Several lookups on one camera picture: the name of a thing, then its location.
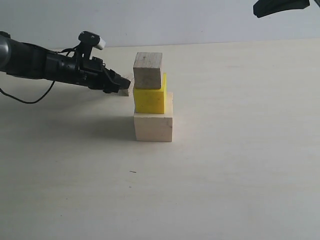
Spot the yellow cube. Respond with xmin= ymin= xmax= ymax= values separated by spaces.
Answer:
xmin=133 ymin=73 xmax=167 ymax=114

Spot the medium wooden cube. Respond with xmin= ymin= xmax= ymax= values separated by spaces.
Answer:
xmin=133 ymin=52 xmax=163 ymax=90

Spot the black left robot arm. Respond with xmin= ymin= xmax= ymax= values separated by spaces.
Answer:
xmin=0 ymin=31 xmax=131 ymax=94

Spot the small wooden cube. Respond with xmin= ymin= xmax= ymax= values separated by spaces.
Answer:
xmin=118 ymin=73 xmax=135 ymax=97

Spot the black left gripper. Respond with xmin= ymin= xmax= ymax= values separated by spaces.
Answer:
xmin=44 ymin=53 xmax=131 ymax=94

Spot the large wooden cube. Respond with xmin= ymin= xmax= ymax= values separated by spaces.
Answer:
xmin=133 ymin=92 xmax=174 ymax=142

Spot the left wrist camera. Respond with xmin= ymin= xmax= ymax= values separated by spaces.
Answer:
xmin=74 ymin=30 xmax=106 ymax=59

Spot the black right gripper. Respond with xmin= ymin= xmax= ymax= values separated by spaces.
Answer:
xmin=252 ymin=0 xmax=310 ymax=18

